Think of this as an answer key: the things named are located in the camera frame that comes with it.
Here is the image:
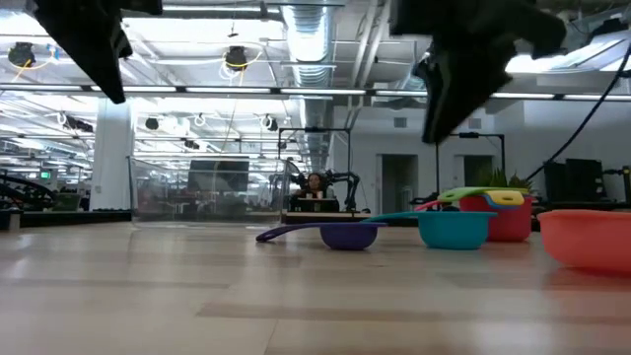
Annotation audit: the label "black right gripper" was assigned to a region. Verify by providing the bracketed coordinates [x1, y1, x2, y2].
[389, 0, 568, 145]

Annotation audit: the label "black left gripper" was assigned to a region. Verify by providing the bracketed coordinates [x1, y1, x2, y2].
[30, 0, 164, 105]

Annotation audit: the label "green measuring cup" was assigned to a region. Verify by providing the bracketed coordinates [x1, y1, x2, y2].
[437, 185, 530, 204]

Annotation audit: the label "teal measuring cup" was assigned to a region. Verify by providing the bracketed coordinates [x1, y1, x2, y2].
[362, 210, 499, 251]

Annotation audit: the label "red measuring cup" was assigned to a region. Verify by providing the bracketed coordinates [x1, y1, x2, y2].
[412, 194, 535, 244]

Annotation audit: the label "purple measuring cup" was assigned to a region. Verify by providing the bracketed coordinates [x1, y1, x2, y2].
[254, 221, 388, 251]

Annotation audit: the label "coral orange measuring cup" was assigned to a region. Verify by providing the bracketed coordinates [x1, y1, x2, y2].
[536, 209, 631, 275]

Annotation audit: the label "clear plastic basket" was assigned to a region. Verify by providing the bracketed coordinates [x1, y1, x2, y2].
[128, 156, 301, 231]

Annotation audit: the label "dark doorway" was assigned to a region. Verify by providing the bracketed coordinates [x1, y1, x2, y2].
[379, 153, 420, 208]
[462, 154, 497, 186]

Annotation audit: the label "white pillar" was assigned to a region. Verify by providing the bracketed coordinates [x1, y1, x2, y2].
[90, 98, 135, 212]

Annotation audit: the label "green plant in black pot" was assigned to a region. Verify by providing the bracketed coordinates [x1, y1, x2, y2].
[473, 167, 535, 194]

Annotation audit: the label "long ceiling light bar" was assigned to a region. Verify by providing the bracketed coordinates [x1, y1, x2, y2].
[0, 84, 631, 102]

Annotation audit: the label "distant black machinery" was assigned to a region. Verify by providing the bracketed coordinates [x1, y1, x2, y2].
[0, 172, 59, 213]

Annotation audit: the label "black table edge strip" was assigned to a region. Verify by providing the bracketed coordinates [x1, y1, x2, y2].
[0, 199, 631, 231]

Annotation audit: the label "black desk monitors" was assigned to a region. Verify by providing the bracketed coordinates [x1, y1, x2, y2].
[543, 157, 608, 206]

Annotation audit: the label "person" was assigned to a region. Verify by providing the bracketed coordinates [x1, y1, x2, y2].
[294, 172, 341, 213]

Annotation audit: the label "black metal gantry frame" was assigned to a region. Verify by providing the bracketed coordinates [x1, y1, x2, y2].
[277, 126, 353, 208]
[434, 130, 506, 196]

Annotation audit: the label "ceiling camera with yellow cable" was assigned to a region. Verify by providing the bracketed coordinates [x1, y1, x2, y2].
[7, 41, 38, 69]
[224, 44, 250, 73]

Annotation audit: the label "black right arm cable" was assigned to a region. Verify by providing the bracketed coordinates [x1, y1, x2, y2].
[525, 42, 631, 181]

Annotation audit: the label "black wall monitor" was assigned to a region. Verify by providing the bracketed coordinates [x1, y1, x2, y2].
[186, 160, 250, 193]

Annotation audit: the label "silver ribbed air duct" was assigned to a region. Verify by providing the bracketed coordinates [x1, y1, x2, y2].
[281, 0, 337, 174]

